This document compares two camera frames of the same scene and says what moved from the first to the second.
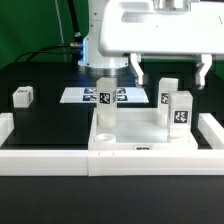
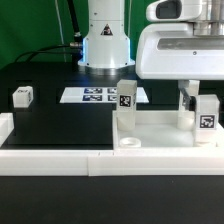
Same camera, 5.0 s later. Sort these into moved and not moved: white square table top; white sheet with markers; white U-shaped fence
Moved: white square table top
Not moved: white sheet with markers; white U-shaped fence
